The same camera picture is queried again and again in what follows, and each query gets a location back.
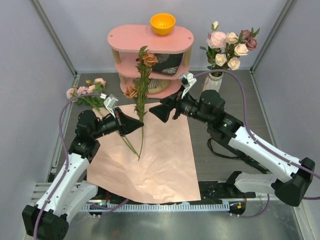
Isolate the purple cable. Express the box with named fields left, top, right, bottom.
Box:
left=33, top=93, right=131, bottom=238
left=193, top=69, right=320, bottom=219

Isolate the peach and orange flower bunch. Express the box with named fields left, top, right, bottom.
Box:
left=218, top=32, right=249, bottom=71

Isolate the mauve pink flower bunch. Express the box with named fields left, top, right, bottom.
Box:
left=241, top=27, right=260, bottom=51

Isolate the pink three-tier shelf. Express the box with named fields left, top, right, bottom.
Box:
left=107, top=24, right=194, bottom=99

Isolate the aluminium rail frame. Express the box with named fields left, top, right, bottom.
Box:
left=31, top=179, right=306, bottom=212

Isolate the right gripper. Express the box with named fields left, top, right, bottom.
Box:
left=149, top=85, right=212, bottom=126

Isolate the brown orange flower stem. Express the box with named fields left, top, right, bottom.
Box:
left=124, top=46, right=158, bottom=123

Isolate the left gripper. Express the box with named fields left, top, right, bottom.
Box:
left=92, top=107, right=144, bottom=140

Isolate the pink wrapping paper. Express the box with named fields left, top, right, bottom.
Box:
left=87, top=112, right=201, bottom=204

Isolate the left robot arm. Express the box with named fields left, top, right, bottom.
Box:
left=22, top=107, right=144, bottom=240

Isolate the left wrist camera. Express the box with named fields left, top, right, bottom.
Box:
left=100, top=93, right=119, bottom=114

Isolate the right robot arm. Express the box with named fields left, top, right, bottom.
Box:
left=149, top=90, right=315, bottom=207

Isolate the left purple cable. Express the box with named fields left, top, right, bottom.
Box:
left=33, top=93, right=131, bottom=238

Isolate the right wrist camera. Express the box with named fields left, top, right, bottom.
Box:
left=179, top=71, right=197, bottom=99

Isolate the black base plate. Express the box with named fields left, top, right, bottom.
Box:
left=91, top=181, right=256, bottom=205

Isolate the light pink rose spray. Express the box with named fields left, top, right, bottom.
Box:
left=66, top=85, right=105, bottom=117

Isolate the black ribbon with gold text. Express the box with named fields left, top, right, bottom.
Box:
left=207, top=137, right=269, bottom=174

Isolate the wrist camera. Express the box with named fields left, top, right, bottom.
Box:
left=179, top=71, right=197, bottom=99
left=100, top=93, right=119, bottom=114

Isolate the pale pink flower stem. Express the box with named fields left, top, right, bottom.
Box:
left=199, top=21, right=227, bottom=70

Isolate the orange plastic bowl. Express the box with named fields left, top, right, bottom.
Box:
left=150, top=13, right=176, bottom=36

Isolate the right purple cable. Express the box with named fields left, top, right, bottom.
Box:
left=193, top=69, right=320, bottom=219

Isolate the white ribbed ceramic vase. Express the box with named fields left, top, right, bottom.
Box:
left=202, top=72, right=224, bottom=92

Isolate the black floral square plate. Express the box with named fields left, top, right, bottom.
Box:
left=152, top=53, right=184, bottom=75

